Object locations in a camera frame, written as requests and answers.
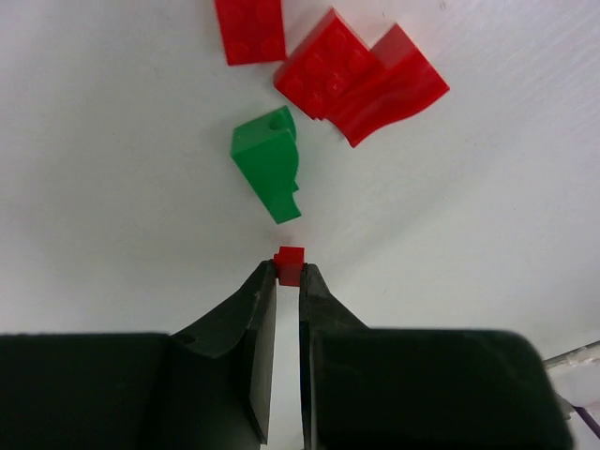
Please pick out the green lego slope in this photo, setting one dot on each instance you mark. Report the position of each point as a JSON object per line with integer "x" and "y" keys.
{"x": 264, "y": 150}

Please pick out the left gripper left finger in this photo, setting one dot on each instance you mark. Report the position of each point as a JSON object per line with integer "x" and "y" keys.
{"x": 214, "y": 388}

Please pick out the tiny red lego brick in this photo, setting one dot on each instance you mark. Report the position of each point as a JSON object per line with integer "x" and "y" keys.
{"x": 289, "y": 262}

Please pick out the red lego plate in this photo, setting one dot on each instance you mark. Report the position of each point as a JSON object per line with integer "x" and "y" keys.
{"x": 252, "y": 31}

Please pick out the red lego bricks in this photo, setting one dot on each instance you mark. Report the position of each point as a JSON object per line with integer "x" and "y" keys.
{"x": 332, "y": 74}

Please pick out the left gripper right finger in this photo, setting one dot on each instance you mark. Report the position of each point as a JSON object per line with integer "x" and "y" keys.
{"x": 318, "y": 310}

